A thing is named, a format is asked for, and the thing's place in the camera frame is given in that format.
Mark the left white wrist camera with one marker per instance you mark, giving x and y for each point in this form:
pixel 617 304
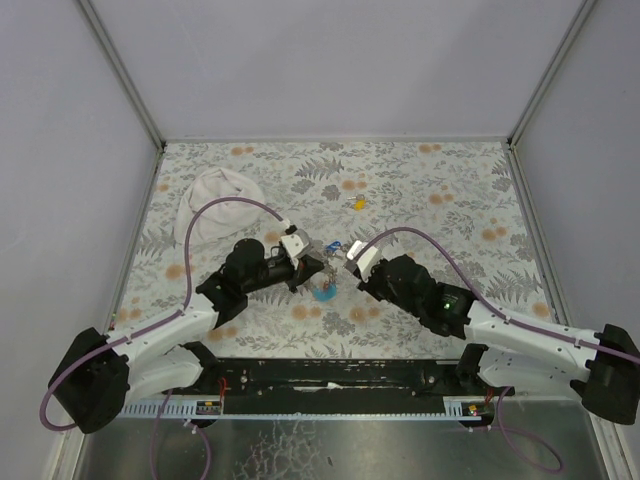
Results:
pixel 297 243

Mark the aluminium frame profiles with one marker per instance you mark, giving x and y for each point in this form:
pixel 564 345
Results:
pixel 610 438

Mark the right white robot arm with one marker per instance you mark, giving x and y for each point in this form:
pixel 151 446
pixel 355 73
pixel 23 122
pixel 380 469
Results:
pixel 600 369

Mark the blue tag key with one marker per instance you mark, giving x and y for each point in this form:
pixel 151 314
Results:
pixel 334 250

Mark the yellow tag key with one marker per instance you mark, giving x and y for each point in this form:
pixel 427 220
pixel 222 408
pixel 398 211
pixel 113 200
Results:
pixel 357 202

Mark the floral table mat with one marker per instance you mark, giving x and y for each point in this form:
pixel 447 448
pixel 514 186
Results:
pixel 452 207

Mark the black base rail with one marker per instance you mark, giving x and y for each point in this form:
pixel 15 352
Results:
pixel 270 387

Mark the white crumpled cloth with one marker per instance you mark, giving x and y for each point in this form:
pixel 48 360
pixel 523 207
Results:
pixel 220 220

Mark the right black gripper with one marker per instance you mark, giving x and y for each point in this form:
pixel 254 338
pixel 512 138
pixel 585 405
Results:
pixel 369 282

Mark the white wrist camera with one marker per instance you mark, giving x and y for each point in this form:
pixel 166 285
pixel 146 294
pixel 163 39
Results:
pixel 297 243
pixel 365 257

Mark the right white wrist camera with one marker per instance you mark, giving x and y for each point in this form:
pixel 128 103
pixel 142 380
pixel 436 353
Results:
pixel 365 257

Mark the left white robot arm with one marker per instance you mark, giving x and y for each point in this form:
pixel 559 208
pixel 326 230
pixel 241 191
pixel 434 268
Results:
pixel 100 374

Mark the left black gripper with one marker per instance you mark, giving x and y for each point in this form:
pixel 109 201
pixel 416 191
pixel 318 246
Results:
pixel 305 272

